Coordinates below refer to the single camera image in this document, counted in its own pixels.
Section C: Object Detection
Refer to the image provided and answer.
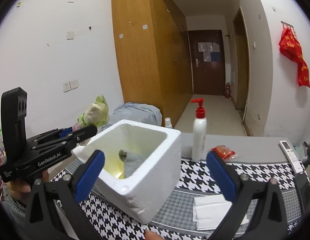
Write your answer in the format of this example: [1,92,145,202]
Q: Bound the yellow textured sponge cloth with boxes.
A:
[103,152,124,179]

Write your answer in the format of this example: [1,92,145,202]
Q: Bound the grey cloth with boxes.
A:
[119,150,146,178]

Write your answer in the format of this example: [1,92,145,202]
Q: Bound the white towel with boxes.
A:
[192,193,250,231]

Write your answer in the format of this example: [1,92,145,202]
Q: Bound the white styrofoam box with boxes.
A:
[72,120,182,224]

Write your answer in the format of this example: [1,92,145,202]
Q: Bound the person left hand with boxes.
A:
[6,169,51,201]

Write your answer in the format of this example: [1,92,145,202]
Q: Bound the person right hand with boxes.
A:
[144,230,165,240]

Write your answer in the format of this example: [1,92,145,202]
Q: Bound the red snack packet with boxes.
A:
[211,145,236,161]

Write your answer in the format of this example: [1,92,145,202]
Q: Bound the white lotion pump bottle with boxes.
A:
[190,98,207,163]

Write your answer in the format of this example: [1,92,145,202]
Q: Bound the light blue draped cloth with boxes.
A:
[102,102,163,130]

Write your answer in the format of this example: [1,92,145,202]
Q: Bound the white remote control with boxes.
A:
[279,140,304,174]

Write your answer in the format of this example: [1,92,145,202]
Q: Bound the clear blue spray bottle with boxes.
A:
[165,117,172,128]

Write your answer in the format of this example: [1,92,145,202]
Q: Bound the black smartphone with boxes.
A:
[294,173,310,214]

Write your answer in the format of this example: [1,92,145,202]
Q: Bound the red fire extinguisher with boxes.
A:
[224,82,231,99]

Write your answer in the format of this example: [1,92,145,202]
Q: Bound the wooden wardrobe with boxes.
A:
[111,0,192,125]

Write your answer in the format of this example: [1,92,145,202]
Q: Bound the dark brown entrance door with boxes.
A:
[188,30,226,96]

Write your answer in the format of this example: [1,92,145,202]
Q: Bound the red hanging bag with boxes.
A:
[278,27,310,88]

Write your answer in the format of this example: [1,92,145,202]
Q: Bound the white wall switch plates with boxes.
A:
[63,80,79,93]

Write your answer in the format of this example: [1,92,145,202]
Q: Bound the side doorway wooden frame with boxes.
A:
[233,8,250,112]

